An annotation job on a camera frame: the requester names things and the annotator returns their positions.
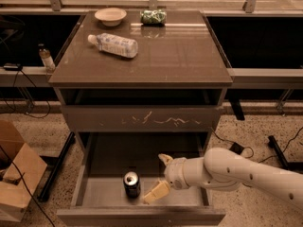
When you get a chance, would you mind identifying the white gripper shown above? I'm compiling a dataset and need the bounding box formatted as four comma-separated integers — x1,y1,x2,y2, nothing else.
143,153,187,204

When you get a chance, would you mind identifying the dark blue pepsi can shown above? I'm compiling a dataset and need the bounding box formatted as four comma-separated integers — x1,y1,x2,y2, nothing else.
123,171,141,198

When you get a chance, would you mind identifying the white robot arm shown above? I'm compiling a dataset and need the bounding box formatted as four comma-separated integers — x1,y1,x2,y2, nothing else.
143,148,303,211

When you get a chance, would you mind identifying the open grey middle drawer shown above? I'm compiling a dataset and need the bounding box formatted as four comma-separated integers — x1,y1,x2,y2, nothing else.
57,132,225,227

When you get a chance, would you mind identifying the grey drawer cabinet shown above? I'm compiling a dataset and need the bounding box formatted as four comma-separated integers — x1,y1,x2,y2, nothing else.
49,10,232,150

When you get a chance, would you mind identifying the closed grey upper drawer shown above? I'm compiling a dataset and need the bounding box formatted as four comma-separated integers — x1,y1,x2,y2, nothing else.
62,105,223,132

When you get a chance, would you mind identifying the black floor bar right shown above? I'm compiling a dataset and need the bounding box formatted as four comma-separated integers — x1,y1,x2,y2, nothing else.
268,135,303,173

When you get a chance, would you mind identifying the black floor bar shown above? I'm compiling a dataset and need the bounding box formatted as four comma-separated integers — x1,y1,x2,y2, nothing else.
38,132,76,202
268,135,303,173

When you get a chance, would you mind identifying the black floor bar left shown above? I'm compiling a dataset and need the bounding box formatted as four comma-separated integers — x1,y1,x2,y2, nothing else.
38,132,76,202

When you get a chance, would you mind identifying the clear plastic water bottle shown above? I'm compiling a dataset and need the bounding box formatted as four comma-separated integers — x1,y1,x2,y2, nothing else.
87,33,138,59

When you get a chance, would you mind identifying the cardboard box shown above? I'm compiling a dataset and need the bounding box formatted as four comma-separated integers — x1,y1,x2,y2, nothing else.
0,120,47,222

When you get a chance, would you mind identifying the green chip bag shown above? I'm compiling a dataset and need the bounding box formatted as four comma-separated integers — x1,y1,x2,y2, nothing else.
140,9,167,25

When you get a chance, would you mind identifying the small bottle on ledge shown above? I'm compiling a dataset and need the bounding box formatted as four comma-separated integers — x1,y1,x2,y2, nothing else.
38,44,56,73

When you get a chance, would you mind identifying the white ceramic bowl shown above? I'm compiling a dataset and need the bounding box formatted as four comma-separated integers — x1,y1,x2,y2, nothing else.
95,8,127,26

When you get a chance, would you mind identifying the black device on ledge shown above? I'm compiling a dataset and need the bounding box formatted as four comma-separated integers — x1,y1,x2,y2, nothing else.
3,63,23,71

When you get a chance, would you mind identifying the black power adapter with cable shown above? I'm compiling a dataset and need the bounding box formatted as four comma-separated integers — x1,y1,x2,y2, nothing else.
212,128,303,158

